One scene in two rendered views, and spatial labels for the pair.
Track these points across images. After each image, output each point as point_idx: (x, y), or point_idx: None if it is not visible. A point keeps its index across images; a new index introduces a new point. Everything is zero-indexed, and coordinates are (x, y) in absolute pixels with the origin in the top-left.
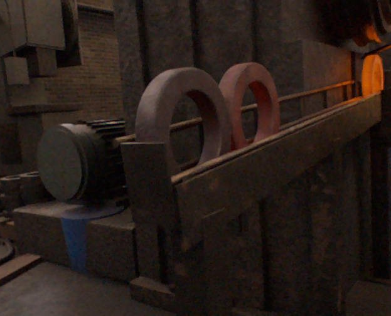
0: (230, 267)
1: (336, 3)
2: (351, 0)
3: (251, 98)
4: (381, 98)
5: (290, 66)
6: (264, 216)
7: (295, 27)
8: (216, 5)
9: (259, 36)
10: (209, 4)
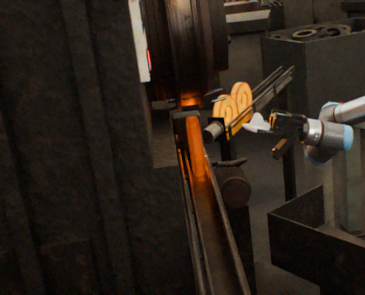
0: None
1: (163, 78)
2: (184, 79)
3: (123, 240)
4: (268, 220)
5: (167, 195)
6: None
7: (150, 134)
8: (46, 122)
9: (120, 161)
10: (35, 119)
